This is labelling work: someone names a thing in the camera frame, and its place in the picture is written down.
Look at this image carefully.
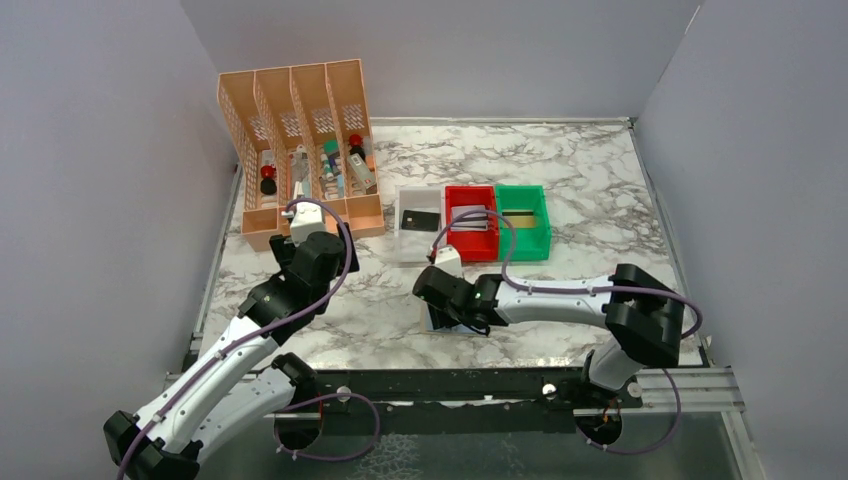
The green plastic bin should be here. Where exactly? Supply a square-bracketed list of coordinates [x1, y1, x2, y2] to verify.
[495, 185, 552, 263]

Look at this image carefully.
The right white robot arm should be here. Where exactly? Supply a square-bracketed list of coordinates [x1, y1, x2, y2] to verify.
[412, 264, 684, 392]

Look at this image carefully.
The grey staples box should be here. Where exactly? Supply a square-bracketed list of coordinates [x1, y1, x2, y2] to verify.
[347, 153, 378, 194]

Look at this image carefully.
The black mounting rail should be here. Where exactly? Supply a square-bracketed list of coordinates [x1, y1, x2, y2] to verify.
[250, 368, 644, 437]

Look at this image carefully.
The gold striped card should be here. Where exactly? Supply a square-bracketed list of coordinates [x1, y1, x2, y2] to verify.
[503, 210, 537, 229]

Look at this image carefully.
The black chip card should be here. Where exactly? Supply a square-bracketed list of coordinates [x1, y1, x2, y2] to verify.
[400, 210, 441, 232]

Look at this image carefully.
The red plastic bin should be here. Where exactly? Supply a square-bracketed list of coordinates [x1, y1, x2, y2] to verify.
[445, 186, 500, 262]

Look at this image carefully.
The white credit card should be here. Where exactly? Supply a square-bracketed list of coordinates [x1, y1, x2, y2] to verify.
[450, 205, 489, 232]

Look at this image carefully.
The red black stamp left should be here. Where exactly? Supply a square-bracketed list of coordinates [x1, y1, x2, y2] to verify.
[260, 165, 277, 196]

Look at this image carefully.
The red black stamp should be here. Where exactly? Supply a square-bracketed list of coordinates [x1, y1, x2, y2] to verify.
[260, 165, 277, 196]
[348, 134, 366, 159]

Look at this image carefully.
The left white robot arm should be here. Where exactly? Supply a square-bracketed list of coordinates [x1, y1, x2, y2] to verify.
[104, 223, 358, 479]

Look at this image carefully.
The red black stamp right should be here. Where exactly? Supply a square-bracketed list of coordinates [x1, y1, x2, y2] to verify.
[348, 134, 366, 159]

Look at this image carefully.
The green white glue stick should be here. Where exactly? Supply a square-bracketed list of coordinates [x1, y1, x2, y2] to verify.
[320, 153, 335, 182]

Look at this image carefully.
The peach plastic desk organizer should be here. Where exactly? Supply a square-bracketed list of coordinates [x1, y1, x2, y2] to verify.
[217, 59, 386, 252]

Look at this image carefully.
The white plastic bin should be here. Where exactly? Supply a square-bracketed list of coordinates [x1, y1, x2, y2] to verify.
[394, 186, 446, 263]

